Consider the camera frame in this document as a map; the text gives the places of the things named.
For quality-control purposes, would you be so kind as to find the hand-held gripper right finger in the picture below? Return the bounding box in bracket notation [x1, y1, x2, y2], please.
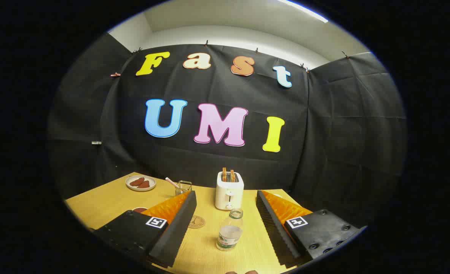
[256, 190, 363, 269]

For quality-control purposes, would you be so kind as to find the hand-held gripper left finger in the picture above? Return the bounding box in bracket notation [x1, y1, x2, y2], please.
[92, 190, 197, 269]

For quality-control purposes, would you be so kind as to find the round wooden coaster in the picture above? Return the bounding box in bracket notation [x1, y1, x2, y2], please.
[188, 215, 206, 229]

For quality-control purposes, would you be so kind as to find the clear plastic juice bottle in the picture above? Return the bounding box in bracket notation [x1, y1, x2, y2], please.
[216, 208, 244, 252]

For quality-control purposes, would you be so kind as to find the white toaster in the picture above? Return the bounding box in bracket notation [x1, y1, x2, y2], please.
[215, 171, 245, 211]

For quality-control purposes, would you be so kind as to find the white round plate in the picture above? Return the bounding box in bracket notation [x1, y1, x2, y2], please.
[125, 175, 156, 192]

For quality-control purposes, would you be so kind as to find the wooden table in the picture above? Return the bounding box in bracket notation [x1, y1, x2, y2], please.
[64, 172, 314, 274]

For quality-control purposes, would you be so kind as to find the black backdrop cloth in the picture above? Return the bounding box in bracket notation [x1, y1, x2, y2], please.
[47, 32, 407, 229]

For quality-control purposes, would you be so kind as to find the metal wire basket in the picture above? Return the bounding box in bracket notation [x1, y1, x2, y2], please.
[175, 180, 193, 196]

